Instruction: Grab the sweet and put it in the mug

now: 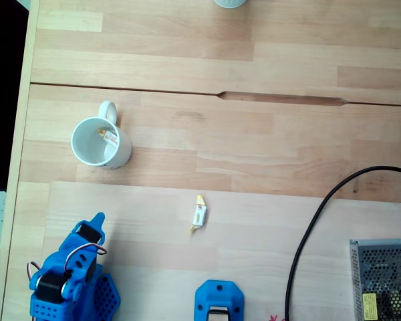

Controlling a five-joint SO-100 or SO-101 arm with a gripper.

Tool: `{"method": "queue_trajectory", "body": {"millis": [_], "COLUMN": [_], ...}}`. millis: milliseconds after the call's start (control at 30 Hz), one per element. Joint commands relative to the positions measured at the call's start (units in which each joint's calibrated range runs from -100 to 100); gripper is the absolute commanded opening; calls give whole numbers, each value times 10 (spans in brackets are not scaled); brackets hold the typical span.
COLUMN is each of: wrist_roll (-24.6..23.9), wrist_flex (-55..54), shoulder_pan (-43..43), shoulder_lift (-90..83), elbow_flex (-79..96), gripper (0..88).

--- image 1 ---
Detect raised wooden board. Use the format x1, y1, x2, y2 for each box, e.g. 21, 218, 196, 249
35, 181, 401, 321

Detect white ceramic mug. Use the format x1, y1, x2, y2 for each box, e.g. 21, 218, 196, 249
70, 100, 133, 171

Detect metal mesh power supply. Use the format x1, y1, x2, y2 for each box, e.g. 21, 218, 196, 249
350, 237, 401, 321

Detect black strap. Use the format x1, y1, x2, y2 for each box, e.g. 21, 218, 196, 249
207, 305, 231, 317

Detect white round object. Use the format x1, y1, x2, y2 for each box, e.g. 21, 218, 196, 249
213, 0, 248, 9

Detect thick black cable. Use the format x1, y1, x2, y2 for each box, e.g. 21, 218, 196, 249
284, 166, 401, 321

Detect blue printed post base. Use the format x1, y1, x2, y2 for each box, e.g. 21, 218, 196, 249
194, 280, 245, 321

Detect yellow white sweet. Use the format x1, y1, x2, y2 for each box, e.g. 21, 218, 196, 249
189, 195, 208, 234
97, 128, 118, 147

